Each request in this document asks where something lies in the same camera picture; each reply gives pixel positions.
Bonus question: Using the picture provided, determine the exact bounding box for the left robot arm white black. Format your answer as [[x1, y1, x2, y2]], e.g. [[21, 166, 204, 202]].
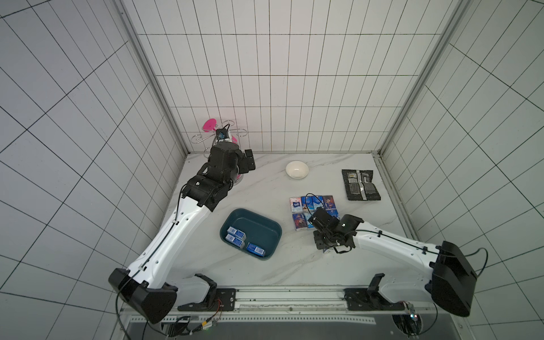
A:
[[109, 140, 256, 324]]

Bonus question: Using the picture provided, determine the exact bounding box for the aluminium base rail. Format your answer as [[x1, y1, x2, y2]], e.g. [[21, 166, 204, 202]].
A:
[[120, 284, 462, 326]]

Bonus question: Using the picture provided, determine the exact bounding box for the pink cup upper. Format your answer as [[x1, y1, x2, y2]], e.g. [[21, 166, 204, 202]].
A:
[[202, 118, 217, 133]]

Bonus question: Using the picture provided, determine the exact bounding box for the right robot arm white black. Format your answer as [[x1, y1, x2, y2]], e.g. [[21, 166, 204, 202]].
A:
[[310, 208, 478, 317]]

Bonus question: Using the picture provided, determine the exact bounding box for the blue red pack second row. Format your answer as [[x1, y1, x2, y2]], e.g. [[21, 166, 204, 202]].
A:
[[292, 212, 308, 231]]

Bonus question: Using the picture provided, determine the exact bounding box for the blue tissue pack front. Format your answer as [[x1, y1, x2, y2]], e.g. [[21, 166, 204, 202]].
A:
[[246, 243, 266, 257]]

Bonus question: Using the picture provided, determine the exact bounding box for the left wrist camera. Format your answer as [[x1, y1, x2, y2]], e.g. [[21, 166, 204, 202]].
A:
[[215, 128, 230, 142]]

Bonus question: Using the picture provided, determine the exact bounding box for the white bowl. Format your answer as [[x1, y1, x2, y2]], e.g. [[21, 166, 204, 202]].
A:
[[286, 161, 310, 179]]

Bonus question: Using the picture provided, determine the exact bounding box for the chrome cup holder stand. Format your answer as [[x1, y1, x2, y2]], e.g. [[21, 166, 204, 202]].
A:
[[190, 120, 248, 184]]

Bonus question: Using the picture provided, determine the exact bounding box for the black snack bag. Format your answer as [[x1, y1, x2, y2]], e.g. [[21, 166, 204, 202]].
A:
[[341, 169, 381, 201]]

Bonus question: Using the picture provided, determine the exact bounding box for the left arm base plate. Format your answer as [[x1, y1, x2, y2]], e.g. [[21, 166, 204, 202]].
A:
[[177, 288, 237, 312]]

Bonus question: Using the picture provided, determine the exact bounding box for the teal storage tray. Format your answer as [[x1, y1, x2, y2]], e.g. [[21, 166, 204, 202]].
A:
[[220, 208, 283, 261]]

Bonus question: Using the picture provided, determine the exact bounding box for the blue red pocket tissue pack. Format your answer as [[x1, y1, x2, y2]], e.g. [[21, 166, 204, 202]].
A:
[[322, 195, 337, 210]]

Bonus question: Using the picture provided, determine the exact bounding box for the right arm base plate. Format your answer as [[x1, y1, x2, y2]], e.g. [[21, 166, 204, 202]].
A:
[[344, 288, 405, 312]]

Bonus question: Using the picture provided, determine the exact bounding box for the blue white pocket tissue pack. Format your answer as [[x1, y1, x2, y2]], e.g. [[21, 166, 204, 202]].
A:
[[311, 195, 324, 209]]

